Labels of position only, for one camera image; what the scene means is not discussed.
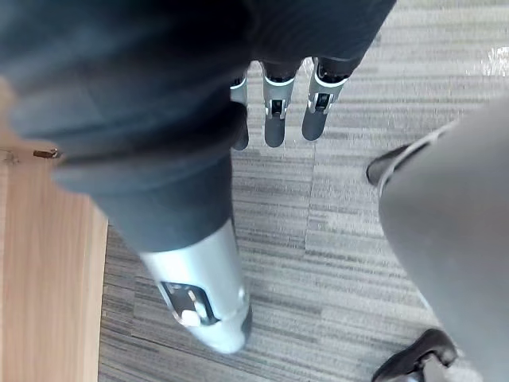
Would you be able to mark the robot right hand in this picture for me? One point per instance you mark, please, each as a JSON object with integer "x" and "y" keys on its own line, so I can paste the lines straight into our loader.
{"x": 139, "y": 99}

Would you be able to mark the small metal cabinet fitting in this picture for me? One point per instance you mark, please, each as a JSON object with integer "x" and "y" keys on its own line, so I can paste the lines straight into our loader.
{"x": 45, "y": 153}

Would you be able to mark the dark robot foot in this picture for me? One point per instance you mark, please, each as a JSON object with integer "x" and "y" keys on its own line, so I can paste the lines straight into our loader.
{"x": 417, "y": 358}
{"x": 387, "y": 163}

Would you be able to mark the robot silver leg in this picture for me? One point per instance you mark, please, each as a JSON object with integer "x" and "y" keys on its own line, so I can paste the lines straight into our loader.
{"x": 457, "y": 238}

